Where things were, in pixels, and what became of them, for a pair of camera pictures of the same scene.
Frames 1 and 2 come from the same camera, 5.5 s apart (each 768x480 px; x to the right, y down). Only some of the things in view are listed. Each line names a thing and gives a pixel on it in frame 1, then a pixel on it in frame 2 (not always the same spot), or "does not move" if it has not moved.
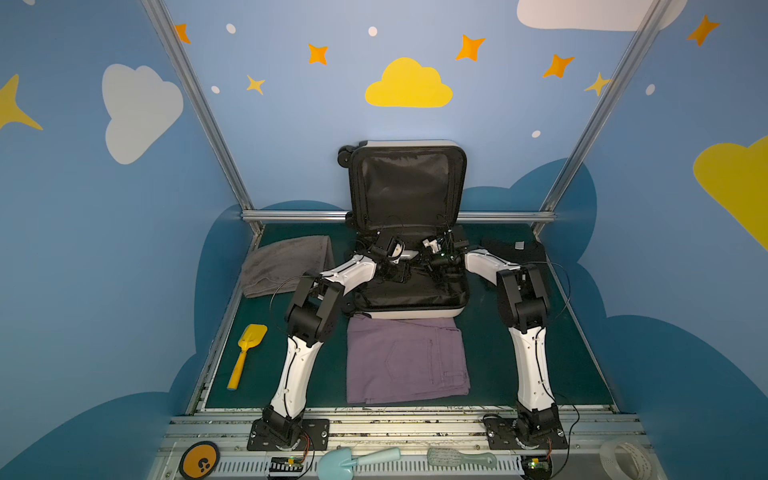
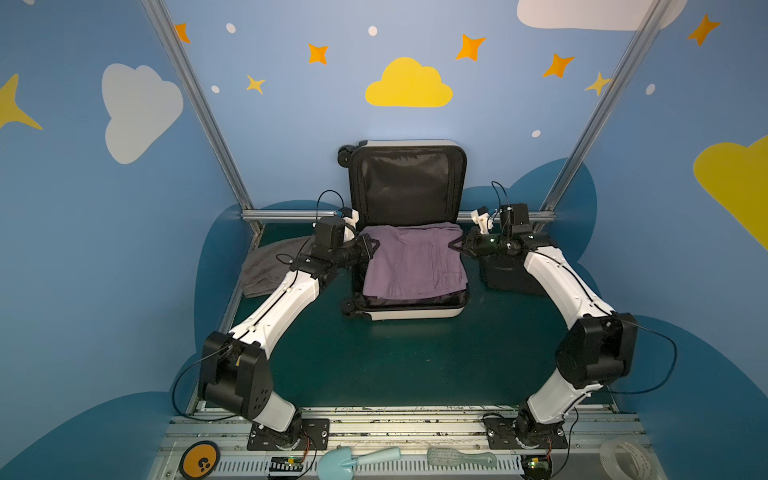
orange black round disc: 199,460 does not move
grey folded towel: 279,268 does not move
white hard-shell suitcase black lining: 411,189 does not move
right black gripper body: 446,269 → 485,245
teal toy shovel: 336,463 does not move
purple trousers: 404,358 → 413,261
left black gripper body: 395,248 → 363,248
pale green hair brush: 449,457 does not move
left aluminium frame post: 163,20 does not move
